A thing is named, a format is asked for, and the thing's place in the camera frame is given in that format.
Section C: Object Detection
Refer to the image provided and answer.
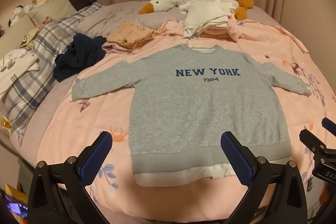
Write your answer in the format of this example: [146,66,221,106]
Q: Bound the small plush toys on headboard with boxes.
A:
[8,0,51,27]

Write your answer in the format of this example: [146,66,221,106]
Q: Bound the beige headboard cushion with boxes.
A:
[1,0,76,58]

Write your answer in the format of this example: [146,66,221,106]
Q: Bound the white printed garment on pillow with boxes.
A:
[1,49,39,98]

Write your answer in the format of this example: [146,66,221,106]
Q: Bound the white goose plush toy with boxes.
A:
[138,0,254,20]

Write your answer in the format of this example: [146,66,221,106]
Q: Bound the dark navy crumpled garment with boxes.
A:
[53,34,106,83]

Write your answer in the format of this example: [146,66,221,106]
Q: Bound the plaid blue grey pillow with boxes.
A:
[1,2,102,145]

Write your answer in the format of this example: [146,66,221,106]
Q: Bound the cream white folded garment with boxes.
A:
[179,0,236,38]

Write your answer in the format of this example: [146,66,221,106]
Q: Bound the pink fleece folded garment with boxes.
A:
[200,16,241,42]

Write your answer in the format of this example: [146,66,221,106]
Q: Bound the grey New York sweatshirt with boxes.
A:
[71,44,310,187]

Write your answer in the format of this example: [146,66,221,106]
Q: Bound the orange folded small clothes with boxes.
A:
[102,21,158,54]

